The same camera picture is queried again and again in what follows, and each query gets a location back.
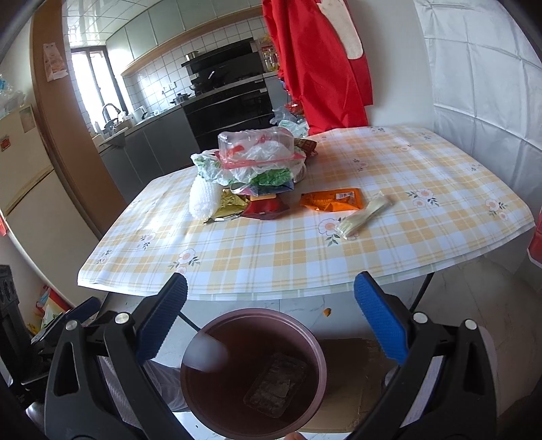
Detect kitchen faucet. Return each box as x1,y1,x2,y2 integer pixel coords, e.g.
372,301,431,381
102,103,123,128

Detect colourful packets on floor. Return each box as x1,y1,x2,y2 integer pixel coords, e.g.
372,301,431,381
26,285,69,336

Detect white plastic bag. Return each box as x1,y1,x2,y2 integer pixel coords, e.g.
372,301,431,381
190,144,306,188

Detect cream refrigerator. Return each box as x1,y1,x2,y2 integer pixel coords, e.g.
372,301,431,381
0,104,101,257

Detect black rack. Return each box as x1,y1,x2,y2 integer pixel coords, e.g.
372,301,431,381
0,264,23,339

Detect orange snack packet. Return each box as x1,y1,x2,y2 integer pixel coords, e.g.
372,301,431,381
300,188,365,212

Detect wooden door frame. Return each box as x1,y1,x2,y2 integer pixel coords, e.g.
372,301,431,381
29,0,128,231

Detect upper kitchen cabinets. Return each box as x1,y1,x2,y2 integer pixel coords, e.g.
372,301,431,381
105,0,264,78

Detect gold foil wrapper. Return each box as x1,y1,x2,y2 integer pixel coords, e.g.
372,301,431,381
203,188,250,224

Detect brown round trash bin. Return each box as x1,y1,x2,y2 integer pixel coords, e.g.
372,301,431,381
180,308,327,438

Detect green packet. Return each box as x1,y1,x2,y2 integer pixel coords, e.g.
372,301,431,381
250,168,294,188

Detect black built-in oven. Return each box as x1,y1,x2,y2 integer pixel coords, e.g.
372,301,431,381
182,78,275,150

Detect black range hood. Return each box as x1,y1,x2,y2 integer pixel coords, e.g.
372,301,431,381
181,38,255,82

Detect grey lower kitchen cabinets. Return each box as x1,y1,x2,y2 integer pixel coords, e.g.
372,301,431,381
98,106,201,204

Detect white and green plastic bags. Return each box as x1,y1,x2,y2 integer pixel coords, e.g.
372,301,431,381
270,106,311,137

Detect red hanging cloth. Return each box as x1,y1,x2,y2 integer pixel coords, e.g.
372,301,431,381
262,0,374,137

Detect clear plastic tray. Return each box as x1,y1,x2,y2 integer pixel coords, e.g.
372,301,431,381
243,351,310,419

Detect paper sheet on frame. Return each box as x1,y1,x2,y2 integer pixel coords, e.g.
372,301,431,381
42,41,69,82

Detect kitchen window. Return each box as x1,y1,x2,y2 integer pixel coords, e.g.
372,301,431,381
69,46,124,130

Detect brown snack packet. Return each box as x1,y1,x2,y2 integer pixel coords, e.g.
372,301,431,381
294,137,318,158

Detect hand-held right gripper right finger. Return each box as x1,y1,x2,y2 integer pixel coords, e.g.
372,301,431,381
347,271,494,440

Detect shelf of bottles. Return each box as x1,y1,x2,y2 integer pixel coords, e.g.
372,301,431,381
254,35,284,73

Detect brown cardboard sheet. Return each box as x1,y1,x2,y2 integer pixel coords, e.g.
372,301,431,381
296,336,395,434

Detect person's leg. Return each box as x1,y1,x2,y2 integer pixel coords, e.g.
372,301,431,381
101,357,190,414

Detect clutter on refrigerator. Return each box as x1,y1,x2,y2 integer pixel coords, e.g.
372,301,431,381
0,73,27,120

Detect white foam net sleeve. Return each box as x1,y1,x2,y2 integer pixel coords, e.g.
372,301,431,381
189,175,224,219

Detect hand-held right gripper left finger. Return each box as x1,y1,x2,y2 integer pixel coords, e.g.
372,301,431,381
44,273,191,440

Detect clear plastic box red rim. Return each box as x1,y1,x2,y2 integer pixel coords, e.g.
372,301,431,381
217,129,308,171

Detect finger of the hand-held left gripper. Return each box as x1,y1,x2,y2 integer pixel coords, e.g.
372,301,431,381
32,296,102,345

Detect pale long plastic wrapper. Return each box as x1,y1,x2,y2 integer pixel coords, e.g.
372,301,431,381
336,191,394,241

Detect red and yellow snack packet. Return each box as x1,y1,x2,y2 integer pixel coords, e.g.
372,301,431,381
241,191,293,221

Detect checked floral tablecloth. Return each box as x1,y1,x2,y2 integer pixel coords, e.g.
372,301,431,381
77,125,536,300

